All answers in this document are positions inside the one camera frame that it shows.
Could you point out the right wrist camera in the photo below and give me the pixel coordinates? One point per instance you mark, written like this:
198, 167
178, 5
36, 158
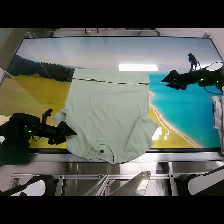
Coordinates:
192, 61

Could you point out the pale green T-shirt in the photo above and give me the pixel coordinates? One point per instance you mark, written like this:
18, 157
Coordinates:
106, 113

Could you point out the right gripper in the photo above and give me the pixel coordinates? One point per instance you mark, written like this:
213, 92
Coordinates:
177, 80

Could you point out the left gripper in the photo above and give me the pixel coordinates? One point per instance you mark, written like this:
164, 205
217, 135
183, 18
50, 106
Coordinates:
59, 132

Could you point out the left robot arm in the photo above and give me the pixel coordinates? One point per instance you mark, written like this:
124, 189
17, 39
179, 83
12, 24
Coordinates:
16, 133

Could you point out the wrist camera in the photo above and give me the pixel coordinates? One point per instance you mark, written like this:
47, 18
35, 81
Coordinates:
192, 61
47, 116

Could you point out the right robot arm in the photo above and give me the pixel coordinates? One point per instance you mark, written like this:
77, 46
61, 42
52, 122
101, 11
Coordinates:
208, 77

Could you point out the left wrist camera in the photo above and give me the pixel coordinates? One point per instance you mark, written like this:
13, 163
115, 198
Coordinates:
47, 116

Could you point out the white garment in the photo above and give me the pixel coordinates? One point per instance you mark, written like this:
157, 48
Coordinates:
218, 120

